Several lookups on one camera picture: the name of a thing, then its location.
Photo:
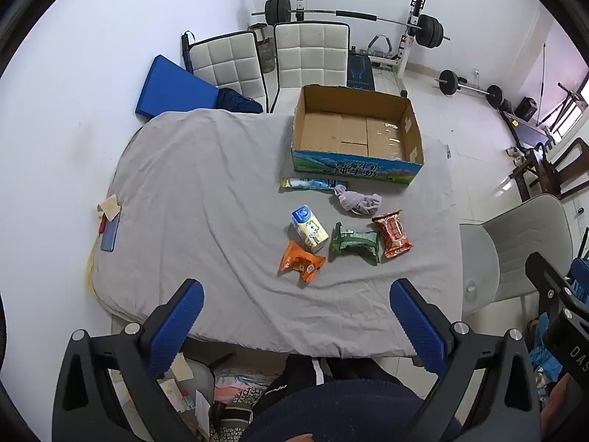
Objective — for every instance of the blue white toothpaste tube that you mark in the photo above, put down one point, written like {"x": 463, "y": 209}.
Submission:
{"x": 313, "y": 184}

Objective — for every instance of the blue phone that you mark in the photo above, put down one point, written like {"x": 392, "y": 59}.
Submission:
{"x": 111, "y": 237}

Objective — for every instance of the white padded chair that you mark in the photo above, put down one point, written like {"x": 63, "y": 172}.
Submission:
{"x": 228, "y": 62}
{"x": 310, "y": 55}

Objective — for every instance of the green snack packet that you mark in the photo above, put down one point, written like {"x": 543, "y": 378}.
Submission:
{"x": 354, "y": 243}

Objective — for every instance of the long barbell with black plates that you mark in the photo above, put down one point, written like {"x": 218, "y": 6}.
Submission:
{"x": 356, "y": 16}

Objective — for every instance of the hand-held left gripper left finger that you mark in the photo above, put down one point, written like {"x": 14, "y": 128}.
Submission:
{"x": 177, "y": 327}

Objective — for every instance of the cardboard box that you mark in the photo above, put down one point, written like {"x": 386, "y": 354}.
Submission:
{"x": 349, "y": 133}

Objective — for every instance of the blue plastic bag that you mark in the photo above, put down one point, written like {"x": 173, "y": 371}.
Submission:
{"x": 543, "y": 354}

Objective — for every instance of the red snack packet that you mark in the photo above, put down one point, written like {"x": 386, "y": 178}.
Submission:
{"x": 392, "y": 235}

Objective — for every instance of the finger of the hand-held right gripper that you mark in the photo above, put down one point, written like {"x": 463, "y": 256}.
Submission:
{"x": 582, "y": 281}
{"x": 547, "y": 276}

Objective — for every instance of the thin leaning pole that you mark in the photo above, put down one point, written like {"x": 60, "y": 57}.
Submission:
{"x": 543, "y": 78}

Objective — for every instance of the red pen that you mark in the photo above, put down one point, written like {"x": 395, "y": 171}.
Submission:
{"x": 102, "y": 226}

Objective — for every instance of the beige plastic chair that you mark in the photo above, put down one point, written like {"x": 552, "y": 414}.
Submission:
{"x": 529, "y": 235}

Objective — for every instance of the brown wooden chair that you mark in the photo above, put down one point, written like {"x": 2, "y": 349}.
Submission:
{"x": 543, "y": 170}

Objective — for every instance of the purple sock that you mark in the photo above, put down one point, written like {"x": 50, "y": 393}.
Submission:
{"x": 356, "y": 201}

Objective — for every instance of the pink plastic bag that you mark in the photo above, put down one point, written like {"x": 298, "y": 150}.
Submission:
{"x": 234, "y": 386}

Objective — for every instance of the blue foam mat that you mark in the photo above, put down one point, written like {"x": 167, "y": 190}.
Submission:
{"x": 175, "y": 87}

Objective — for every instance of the white bench press rack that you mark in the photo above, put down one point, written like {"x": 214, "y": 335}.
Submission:
{"x": 412, "y": 32}

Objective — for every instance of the orange snack packet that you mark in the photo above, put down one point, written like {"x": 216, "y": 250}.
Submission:
{"x": 300, "y": 262}

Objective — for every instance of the pair of light shoes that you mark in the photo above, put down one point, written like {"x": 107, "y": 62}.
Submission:
{"x": 514, "y": 153}

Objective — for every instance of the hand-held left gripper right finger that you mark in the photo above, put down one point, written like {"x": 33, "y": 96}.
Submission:
{"x": 419, "y": 327}

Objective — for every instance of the black blue weight bench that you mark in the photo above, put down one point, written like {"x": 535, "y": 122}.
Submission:
{"x": 360, "y": 71}

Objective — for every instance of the person's dark clothed torso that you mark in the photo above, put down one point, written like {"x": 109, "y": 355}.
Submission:
{"x": 345, "y": 405}

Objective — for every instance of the person's right forearm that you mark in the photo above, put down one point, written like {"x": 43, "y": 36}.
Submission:
{"x": 568, "y": 400}

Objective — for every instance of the dark blue garment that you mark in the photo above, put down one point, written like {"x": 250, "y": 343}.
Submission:
{"x": 237, "y": 101}

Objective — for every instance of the short barbell with black plates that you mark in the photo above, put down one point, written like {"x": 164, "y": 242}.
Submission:
{"x": 448, "y": 82}

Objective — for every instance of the grey bed sheet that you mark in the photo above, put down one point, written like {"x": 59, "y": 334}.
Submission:
{"x": 207, "y": 202}

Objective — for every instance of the window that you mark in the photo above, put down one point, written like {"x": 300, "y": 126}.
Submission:
{"x": 585, "y": 87}

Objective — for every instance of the crumpled tissue paper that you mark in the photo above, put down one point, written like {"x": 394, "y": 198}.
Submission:
{"x": 109, "y": 206}

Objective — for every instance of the black speaker box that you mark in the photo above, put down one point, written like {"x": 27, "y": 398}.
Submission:
{"x": 526, "y": 108}

